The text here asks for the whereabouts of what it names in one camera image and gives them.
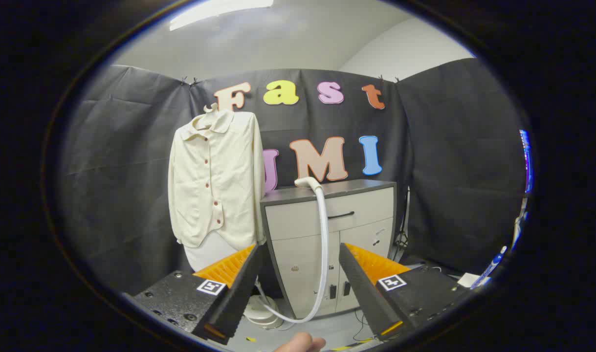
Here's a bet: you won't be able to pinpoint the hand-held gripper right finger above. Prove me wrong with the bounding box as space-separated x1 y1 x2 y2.
338 242 477 341

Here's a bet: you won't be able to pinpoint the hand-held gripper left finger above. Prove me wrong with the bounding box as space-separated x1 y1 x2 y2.
124 243 265 345

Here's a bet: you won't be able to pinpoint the white garment steamer base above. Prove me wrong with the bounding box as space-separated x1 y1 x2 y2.
243 295 285 330

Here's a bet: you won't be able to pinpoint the white garment steamer head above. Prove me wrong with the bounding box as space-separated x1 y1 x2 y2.
254 176 330 324

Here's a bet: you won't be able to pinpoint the cream button shirt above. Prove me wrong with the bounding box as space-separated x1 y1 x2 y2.
168 109 266 250

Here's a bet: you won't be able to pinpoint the white plastic clothes hanger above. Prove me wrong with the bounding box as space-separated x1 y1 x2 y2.
202 102 232 123

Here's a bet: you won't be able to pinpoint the white hanging board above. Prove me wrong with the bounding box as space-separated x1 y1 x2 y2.
183 230 257 273

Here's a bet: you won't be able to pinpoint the grey beige cabinet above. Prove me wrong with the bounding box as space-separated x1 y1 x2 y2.
260 179 397 318

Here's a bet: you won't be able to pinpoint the white box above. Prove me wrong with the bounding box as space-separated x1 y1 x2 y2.
457 272 482 289

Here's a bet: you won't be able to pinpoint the blue and white strip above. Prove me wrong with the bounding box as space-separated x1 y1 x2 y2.
470 246 508 290

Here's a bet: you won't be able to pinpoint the glowing monitor screen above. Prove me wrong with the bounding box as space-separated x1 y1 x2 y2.
519 129 534 195

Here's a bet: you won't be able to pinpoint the ceiling light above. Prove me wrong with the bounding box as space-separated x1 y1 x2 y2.
169 0 274 31

